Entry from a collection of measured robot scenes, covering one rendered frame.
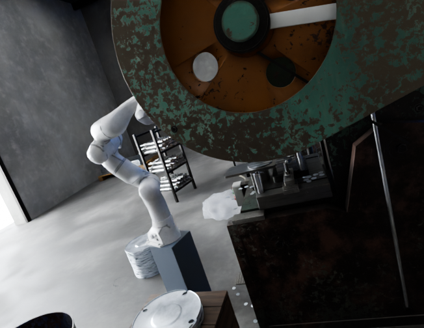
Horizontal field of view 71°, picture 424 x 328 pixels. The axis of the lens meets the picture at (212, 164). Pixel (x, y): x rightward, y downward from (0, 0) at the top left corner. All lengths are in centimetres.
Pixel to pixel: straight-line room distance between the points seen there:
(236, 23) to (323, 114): 36
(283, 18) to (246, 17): 13
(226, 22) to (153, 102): 34
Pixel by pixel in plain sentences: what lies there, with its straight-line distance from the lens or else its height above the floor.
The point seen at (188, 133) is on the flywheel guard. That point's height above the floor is 107.
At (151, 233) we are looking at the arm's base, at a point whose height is 52.
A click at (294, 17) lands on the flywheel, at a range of 96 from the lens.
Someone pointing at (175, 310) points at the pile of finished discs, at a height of 40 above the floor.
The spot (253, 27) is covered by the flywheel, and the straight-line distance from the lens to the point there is 88.
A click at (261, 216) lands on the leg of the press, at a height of 64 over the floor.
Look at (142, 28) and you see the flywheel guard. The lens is 103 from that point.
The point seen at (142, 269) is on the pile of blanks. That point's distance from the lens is 245.
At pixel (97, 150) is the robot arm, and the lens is 156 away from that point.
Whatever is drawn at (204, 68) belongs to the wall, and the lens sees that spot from 823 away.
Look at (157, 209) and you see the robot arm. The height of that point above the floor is 66.
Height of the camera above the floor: 119
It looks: 13 degrees down
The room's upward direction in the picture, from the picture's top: 18 degrees counter-clockwise
